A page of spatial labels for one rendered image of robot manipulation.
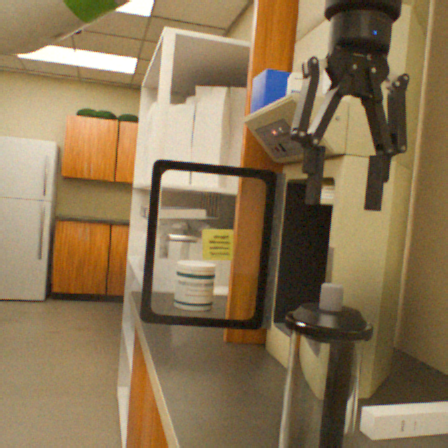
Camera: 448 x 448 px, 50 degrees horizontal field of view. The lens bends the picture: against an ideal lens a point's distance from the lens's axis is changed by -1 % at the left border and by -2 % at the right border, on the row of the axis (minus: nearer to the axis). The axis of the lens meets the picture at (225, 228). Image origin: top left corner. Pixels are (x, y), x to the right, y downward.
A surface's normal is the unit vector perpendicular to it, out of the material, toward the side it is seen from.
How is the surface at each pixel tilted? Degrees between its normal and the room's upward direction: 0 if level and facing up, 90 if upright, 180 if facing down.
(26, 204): 90
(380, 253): 90
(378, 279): 90
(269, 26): 90
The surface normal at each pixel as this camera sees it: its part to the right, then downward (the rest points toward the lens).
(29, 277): 0.25, 0.07
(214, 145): -0.41, 0.11
